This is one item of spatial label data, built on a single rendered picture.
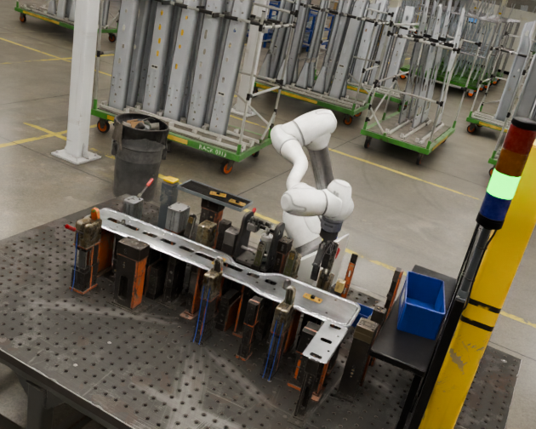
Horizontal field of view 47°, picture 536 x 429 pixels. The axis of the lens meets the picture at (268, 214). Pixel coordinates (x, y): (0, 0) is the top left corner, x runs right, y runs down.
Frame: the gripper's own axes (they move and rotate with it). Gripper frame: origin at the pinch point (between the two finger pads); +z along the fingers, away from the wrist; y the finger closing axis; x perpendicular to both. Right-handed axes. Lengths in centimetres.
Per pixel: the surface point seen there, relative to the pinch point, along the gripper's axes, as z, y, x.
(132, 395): 43, 67, -44
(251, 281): 13.5, 5.7, -27.2
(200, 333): 38, 21, -40
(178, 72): 28, -385, -302
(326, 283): 11.6, -13.1, 1.6
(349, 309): 13.7, -2.7, 16.3
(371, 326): 7.7, 13.8, 29.1
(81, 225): 8, 24, -106
